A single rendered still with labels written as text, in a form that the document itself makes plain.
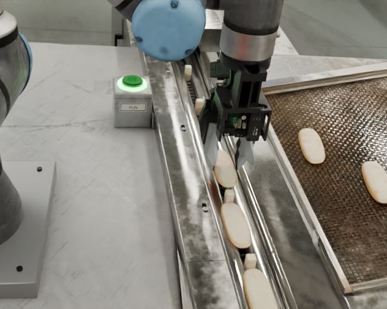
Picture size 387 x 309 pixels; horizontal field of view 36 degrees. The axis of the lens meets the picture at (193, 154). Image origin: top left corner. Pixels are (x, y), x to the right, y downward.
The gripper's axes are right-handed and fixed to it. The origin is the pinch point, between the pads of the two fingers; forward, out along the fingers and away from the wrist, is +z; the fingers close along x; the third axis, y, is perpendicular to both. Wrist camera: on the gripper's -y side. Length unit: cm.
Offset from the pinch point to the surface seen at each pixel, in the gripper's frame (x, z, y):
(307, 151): 13.8, -1.3, -0.3
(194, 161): -4.1, 2.9, -3.7
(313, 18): 129, 90, -275
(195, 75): 1.6, 4.3, -36.4
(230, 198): 0.1, 3.0, 6.1
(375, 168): 22.3, -2.9, 6.8
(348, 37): 142, 90, -246
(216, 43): 7.6, 1.1, -45.2
